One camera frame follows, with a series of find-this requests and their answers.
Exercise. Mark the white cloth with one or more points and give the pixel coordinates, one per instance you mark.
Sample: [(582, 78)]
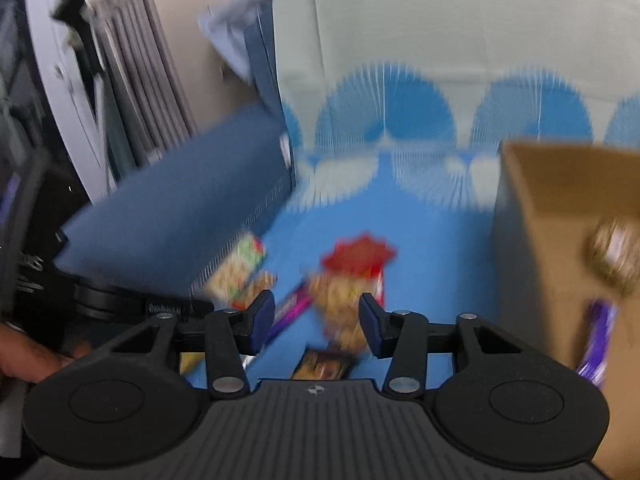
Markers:
[(227, 35)]

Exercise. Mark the purple snack bar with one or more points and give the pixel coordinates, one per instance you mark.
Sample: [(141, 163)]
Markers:
[(290, 310)]

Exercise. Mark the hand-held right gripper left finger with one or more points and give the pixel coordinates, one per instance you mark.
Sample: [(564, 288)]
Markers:
[(263, 321)]

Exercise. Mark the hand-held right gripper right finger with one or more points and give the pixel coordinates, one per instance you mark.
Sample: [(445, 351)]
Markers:
[(372, 327)]

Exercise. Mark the brown cardboard box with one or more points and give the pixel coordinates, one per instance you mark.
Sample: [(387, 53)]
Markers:
[(565, 240)]

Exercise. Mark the green label puffed snack packet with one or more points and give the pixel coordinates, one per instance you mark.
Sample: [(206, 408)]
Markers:
[(235, 265)]

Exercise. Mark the white window frame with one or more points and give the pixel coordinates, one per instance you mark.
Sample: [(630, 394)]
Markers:
[(65, 90)]

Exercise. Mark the person's left hand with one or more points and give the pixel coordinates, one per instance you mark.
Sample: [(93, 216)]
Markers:
[(35, 357)]

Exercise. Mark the purple snack bag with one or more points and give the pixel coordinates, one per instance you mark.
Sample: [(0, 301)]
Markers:
[(595, 347)]

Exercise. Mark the beige pleated curtain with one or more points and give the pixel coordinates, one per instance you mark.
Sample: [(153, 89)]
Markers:
[(140, 45)]

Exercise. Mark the dark snack packet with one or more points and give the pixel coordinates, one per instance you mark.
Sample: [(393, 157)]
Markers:
[(322, 364)]

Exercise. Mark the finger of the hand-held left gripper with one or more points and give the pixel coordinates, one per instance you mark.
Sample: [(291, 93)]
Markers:
[(192, 307)]

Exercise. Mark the round gold snack packet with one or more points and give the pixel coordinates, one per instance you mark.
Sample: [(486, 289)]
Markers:
[(612, 255)]

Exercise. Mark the red label puffed snack packet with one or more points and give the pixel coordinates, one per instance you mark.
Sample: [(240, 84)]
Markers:
[(255, 287)]

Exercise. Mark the red snack bag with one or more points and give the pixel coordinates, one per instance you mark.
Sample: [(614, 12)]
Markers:
[(352, 280)]

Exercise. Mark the fan print bed sheet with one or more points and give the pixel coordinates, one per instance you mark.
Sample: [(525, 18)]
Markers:
[(425, 125)]

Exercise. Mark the yellow snack packet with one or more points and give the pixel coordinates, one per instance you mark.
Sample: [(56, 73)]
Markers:
[(191, 362)]

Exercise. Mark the black bracket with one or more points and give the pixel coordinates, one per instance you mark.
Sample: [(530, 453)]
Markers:
[(80, 20)]

